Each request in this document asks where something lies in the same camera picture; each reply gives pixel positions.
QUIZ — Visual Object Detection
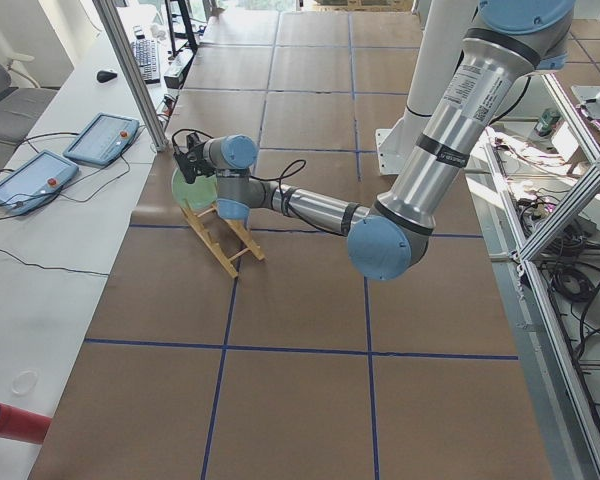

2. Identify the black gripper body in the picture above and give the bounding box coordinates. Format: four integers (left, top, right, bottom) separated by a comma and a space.
183, 143, 216, 177

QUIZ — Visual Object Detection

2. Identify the light green plate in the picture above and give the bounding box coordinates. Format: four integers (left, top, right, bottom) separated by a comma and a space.
171, 169, 217, 211

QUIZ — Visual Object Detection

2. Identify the far blue teach pendant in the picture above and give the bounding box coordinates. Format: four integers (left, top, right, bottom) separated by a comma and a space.
63, 113, 140, 166

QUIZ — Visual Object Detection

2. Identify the blue teach pendant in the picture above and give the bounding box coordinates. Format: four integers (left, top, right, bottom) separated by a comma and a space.
63, 113, 140, 166
0, 150, 79, 214

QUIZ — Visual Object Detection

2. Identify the wooden dish rack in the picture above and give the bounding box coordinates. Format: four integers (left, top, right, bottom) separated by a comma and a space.
180, 202, 265, 279

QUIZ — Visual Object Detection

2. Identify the black keyboard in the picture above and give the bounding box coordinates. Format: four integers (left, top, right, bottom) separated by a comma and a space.
130, 38, 161, 84

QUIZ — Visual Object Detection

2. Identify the black computer mouse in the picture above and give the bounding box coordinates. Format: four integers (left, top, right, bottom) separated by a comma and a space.
96, 70, 118, 84

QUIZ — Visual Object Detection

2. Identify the near blue teach pendant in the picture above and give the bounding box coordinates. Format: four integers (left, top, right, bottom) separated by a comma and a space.
0, 150, 79, 214

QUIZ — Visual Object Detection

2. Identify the grey office chair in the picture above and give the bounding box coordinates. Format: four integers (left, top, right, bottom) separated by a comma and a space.
0, 64, 57, 145

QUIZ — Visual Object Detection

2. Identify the red cylinder tube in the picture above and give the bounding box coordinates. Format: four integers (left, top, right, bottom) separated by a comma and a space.
0, 403, 52, 445

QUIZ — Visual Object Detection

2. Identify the aluminium frame post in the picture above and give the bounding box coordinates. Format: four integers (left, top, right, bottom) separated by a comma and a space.
93, 0, 168, 152

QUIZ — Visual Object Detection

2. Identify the clear tape ring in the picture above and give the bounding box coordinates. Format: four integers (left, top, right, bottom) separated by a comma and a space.
11, 368, 40, 395

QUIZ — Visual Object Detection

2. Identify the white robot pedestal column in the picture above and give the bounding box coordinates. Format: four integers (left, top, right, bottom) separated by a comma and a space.
375, 0, 478, 176

